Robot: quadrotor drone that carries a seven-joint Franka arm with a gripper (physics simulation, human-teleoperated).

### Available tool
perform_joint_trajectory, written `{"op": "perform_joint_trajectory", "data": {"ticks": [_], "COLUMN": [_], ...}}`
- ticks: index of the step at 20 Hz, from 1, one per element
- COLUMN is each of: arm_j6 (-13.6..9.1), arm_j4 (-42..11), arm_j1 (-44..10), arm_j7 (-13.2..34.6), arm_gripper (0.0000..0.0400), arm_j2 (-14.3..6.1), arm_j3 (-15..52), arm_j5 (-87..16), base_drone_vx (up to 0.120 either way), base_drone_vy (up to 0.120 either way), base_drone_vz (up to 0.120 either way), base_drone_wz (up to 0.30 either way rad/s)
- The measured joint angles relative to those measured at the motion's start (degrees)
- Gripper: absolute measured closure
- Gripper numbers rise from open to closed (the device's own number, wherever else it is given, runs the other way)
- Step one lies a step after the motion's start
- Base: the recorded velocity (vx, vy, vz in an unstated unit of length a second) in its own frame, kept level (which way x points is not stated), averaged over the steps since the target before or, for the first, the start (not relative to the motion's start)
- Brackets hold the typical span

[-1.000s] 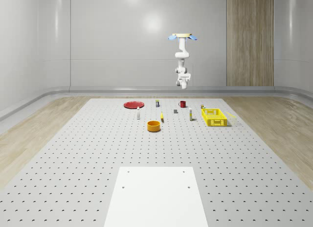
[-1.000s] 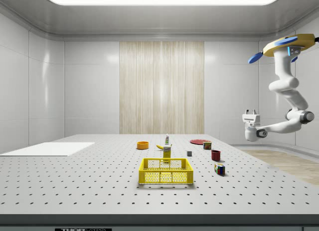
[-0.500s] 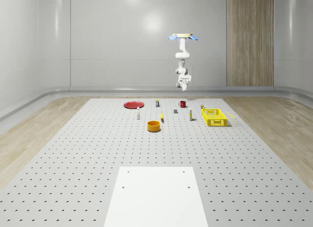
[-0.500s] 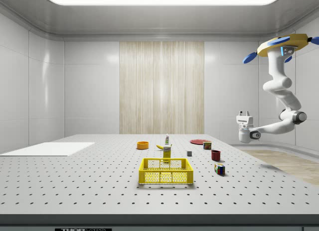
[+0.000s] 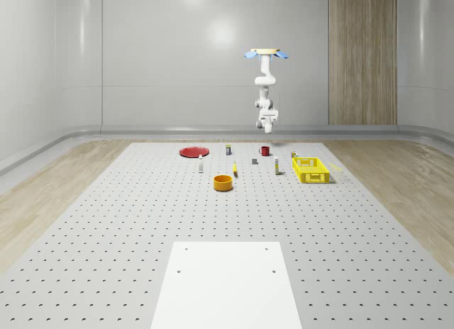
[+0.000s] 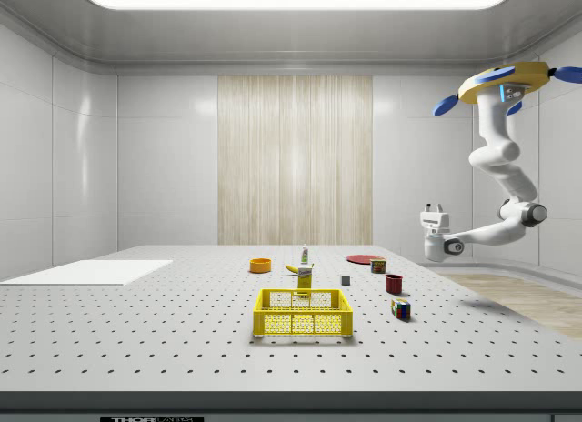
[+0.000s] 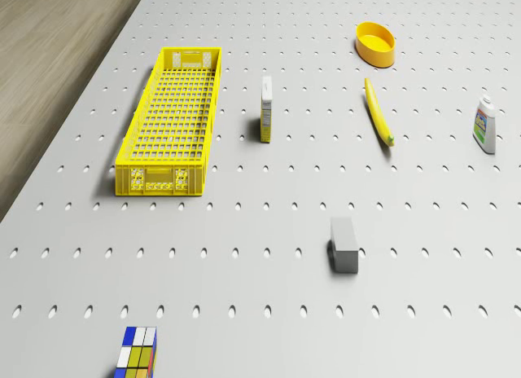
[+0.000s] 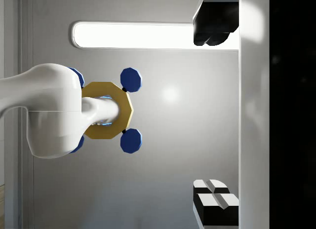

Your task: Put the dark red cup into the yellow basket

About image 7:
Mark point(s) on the yellow and white carton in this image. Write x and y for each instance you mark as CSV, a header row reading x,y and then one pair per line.
x,y
266,109

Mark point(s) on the yellow basket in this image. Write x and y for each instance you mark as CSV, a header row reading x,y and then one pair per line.
x,y
158,179

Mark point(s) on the grey cube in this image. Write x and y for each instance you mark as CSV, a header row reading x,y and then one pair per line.
x,y
345,247

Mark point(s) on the banana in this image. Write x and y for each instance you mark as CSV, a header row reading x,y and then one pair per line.
x,y
376,113

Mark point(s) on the yellow bowl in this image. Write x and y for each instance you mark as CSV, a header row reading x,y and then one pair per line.
x,y
374,52

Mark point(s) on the puzzle cube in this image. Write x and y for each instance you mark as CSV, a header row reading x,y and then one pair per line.
x,y
136,353

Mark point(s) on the small white bottle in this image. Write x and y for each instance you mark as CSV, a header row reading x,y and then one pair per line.
x,y
484,125

